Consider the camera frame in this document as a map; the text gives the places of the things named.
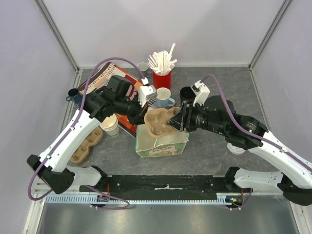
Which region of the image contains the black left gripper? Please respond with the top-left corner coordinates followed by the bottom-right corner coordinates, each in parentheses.
top-left (115, 94), bottom-right (151, 127)

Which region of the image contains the cardboard cup carrier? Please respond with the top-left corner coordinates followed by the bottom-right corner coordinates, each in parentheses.
top-left (144, 107), bottom-right (180, 138)
top-left (70, 127), bottom-right (103, 164)

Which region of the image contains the stack of white paper cups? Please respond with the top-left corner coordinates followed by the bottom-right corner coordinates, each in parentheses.
top-left (99, 114), bottom-right (119, 137)

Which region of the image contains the stack of black cups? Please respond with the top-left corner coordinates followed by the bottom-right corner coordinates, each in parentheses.
top-left (179, 86), bottom-right (196, 103)

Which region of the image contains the green patterned paper bag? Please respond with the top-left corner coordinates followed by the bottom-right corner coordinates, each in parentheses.
top-left (136, 125), bottom-right (189, 158)

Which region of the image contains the stack of white lids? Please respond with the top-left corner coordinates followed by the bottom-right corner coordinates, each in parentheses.
top-left (227, 143), bottom-right (245, 155)

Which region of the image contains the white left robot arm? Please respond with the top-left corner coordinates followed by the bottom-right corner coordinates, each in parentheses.
top-left (27, 75), bottom-right (157, 194)

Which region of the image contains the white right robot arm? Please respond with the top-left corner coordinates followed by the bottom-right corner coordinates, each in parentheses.
top-left (167, 96), bottom-right (312, 206)

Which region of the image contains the light blue ceramic mug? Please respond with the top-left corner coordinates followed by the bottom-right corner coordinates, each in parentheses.
top-left (156, 87), bottom-right (176, 108)

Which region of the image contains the red straw holder cup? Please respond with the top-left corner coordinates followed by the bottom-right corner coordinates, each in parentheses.
top-left (153, 71), bottom-right (172, 89)

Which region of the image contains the grey ceramic mug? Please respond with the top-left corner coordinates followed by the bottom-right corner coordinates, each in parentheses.
top-left (137, 62), bottom-right (152, 77)

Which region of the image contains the colourful patchwork placemat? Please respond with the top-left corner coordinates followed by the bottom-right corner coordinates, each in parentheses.
top-left (76, 62), bottom-right (150, 135)

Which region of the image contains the bundle of white straws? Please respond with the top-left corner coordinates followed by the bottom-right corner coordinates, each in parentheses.
top-left (148, 43), bottom-right (177, 76)

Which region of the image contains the dark blue ceramic mug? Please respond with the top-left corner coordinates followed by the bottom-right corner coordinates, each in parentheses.
top-left (66, 88), bottom-right (83, 104)

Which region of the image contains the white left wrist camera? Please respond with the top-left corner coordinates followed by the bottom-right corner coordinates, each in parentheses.
top-left (138, 85), bottom-right (157, 107)

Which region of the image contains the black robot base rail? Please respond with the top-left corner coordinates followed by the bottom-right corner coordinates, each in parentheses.
top-left (93, 175), bottom-right (251, 194)

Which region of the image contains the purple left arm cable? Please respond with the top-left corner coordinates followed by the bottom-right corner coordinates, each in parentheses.
top-left (27, 57), bottom-right (150, 211)

